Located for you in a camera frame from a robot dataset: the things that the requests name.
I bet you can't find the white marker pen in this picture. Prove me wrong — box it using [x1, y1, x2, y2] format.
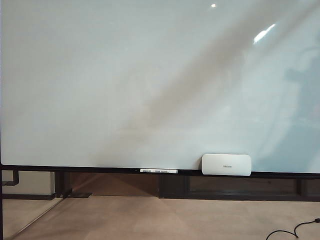
[139, 168, 179, 175]

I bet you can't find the black whiteboard pen tray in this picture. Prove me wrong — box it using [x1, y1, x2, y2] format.
[1, 163, 320, 180]

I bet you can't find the glossy white whiteboard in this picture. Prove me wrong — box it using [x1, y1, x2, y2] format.
[0, 0, 320, 175]

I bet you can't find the white rounded board eraser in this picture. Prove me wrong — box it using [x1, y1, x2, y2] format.
[201, 153, 252, 177]

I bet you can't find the dark flat floor plate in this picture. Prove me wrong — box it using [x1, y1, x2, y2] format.
[71, 191, 94, 199]

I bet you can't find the black vertical column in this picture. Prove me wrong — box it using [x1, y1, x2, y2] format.
[54, 171, 74, 199]

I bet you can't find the black bent pipe bracket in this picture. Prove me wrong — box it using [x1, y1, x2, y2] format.
[1, 169, 20, 187]

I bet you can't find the black wall baseboard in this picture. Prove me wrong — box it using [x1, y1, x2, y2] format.
[2, 193, 56, 201]

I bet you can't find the metal floor rail strip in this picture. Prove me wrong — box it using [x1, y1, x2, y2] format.
[9, 196, 65, 240]

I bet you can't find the black frame upright post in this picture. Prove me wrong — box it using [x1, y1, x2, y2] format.
[0, 0, 4, 240]

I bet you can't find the black floor cable with plug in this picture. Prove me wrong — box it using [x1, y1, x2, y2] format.
[266, 217, 320, 240]

